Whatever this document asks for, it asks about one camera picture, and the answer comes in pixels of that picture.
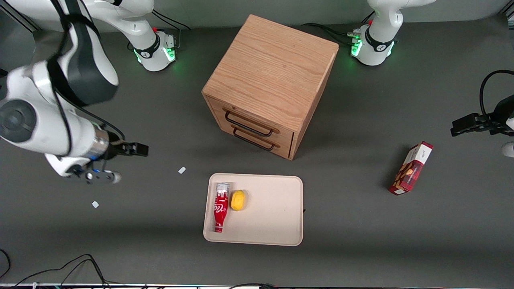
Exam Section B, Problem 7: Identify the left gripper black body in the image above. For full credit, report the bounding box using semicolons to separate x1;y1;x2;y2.
488;96;514;135

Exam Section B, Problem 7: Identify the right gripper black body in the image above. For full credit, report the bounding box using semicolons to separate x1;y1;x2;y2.
105;140;123;160

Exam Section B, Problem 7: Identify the red coke bottle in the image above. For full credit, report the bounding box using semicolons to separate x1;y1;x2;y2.
214;182;230;233

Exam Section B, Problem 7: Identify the beige plastic tray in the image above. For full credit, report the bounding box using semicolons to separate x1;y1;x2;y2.
203;173;304;246

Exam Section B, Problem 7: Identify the red tartan shortbread box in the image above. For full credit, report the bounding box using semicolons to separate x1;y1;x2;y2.
388;141;434;196

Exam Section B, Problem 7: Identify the yellow lemon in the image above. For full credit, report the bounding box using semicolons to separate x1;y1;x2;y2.
230;189;247;212

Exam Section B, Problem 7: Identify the wooden drawer front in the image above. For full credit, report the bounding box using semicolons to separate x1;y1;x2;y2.
212;112;294;160
204;96;296;147

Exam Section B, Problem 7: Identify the wooden two-drawer cabinet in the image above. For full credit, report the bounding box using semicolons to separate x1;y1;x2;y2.
202;14;339;161

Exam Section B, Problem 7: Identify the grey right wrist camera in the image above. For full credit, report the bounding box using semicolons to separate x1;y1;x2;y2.
72;169;122;185

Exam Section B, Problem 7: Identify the black left gripper cable loop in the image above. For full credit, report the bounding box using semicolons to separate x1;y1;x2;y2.
479;70;514;121

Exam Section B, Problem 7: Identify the black cable along right arm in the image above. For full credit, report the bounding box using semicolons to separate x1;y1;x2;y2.
48;0;127;157

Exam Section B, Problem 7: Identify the black metal drawer handle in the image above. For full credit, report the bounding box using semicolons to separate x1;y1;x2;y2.
232;128;277;152
224;110;280;138

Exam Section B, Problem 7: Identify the black floor cable pair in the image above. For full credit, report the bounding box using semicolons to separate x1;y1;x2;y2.
14;253;111;287

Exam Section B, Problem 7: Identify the black right base cable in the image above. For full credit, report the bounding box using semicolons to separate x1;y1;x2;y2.
153;6;192;31

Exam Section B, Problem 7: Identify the black base cable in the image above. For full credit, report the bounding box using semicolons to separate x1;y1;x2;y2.
153;6;192;31
302;22;356;45

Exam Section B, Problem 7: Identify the black floor cable loop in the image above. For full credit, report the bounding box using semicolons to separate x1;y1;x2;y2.
0;249;11;278

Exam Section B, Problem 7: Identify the black left base cable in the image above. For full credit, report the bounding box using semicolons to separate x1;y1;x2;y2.
302;22;356;45

